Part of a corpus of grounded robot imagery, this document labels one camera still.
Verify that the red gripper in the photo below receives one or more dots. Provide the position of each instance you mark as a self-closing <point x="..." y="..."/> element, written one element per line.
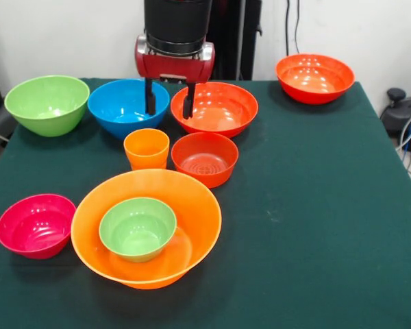
<point x="174" y="66"/>

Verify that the blue bowl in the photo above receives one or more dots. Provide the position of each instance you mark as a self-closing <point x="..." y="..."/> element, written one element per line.
<point x="123" y="103"/>

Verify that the large red bowl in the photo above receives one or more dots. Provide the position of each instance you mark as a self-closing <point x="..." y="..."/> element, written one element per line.
<point x="315" y="82"/>
<point x="219" y="108"/>

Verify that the orange cup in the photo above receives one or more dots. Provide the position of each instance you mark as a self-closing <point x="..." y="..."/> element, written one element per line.
<point x="145" y="147"/>

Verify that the small red bowl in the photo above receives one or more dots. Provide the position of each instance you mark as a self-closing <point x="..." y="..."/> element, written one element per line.
<point x="205" y="161"/>

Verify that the large orange bowl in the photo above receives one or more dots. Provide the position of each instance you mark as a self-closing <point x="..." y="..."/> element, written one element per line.
<point x="198" y="212"/>

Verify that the large green bowl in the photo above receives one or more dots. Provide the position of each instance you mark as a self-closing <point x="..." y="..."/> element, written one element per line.
<point x="46" y="103"/>

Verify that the small green bowl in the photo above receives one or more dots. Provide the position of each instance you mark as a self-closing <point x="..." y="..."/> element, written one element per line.
<point x="137" y="233"/>

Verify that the pink bowl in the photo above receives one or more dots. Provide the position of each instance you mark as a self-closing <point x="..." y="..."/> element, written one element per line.
<point x="36" y="226"/>

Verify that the dark green table cloth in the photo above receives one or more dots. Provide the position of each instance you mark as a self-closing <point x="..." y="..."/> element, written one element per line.
<point x="311" y="240"/>

